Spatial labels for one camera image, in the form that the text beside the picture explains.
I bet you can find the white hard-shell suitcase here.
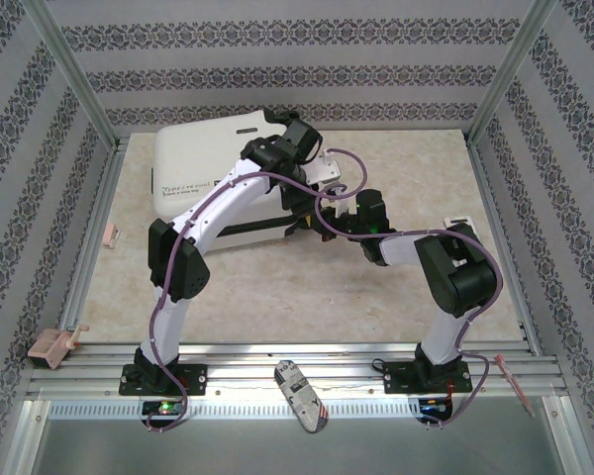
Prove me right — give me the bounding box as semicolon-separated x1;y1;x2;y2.
150;109;323;253

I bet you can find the newspaper print pencil case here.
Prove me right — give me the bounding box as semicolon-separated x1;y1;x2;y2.
273;360;331;434

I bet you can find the right controller board with LED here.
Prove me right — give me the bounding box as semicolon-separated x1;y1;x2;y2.
418;395;455;423

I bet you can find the controller board with led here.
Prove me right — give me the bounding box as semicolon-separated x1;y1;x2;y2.
418;395;455;423
141;399;187;423

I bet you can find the slotted metal strip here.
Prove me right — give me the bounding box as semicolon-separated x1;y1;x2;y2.
47;399;422;422

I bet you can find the red pen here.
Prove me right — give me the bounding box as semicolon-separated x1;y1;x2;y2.
494;353;536;418

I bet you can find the grey metal panel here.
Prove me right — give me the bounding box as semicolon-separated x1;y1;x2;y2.
9;400;590;475

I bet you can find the left controller board with LED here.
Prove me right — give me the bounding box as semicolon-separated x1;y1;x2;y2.
141;399;187;423

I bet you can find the pink pencil sharpener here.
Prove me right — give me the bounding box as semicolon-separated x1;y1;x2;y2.
27;324;91;371

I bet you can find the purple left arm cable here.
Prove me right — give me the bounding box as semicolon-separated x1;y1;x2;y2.
146;147;370;436

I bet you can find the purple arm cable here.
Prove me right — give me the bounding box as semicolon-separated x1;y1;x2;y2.
316;185;505;431
146;147;370;436

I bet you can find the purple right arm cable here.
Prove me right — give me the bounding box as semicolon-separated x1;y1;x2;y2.
316;185;505;431

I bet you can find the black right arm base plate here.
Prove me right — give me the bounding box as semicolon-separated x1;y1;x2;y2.
381;358;472;396

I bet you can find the aluminium side rail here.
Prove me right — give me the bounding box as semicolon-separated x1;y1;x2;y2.
464;138;545;355
49;137;130;357

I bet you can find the aluminium front rail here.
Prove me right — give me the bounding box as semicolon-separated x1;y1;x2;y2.
29;340;568;397

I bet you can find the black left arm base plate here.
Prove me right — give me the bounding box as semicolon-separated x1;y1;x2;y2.
118;363;208;397

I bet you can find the aluminium frame post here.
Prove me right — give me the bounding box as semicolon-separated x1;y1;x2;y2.
24;0;123;152
465;0;560;147

